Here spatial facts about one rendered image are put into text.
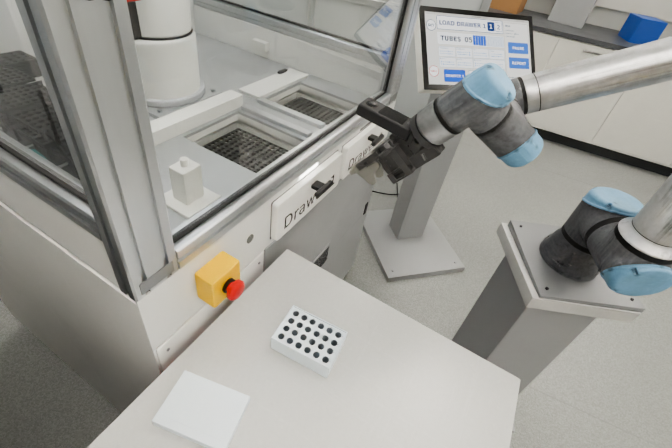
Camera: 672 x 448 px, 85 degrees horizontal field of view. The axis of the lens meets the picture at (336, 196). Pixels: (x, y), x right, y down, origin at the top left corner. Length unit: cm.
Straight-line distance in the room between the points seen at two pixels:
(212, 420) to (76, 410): 101
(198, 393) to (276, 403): 13
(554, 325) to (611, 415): 85
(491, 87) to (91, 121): 53
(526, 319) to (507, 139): 65
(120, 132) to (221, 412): 47
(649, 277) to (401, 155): 55
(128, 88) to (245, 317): 52
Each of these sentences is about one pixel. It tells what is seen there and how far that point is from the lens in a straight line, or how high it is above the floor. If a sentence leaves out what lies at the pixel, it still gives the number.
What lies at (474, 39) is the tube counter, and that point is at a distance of 163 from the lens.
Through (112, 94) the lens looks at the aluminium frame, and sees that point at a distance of 46.
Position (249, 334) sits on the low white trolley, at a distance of 81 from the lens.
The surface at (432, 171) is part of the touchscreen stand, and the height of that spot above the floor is 50.
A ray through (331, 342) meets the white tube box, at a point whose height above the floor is 79.
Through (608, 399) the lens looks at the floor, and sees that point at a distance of 210.
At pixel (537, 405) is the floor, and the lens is 188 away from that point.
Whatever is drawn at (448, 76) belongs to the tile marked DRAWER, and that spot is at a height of 100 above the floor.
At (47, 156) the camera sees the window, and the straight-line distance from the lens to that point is 63.
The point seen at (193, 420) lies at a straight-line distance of 73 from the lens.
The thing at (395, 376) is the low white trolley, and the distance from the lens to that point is 80.
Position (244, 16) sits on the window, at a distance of 60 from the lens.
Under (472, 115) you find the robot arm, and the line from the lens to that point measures 66.
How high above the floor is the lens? 145
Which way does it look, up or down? 38 degrees down
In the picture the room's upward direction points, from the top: 10 degrees clockwise
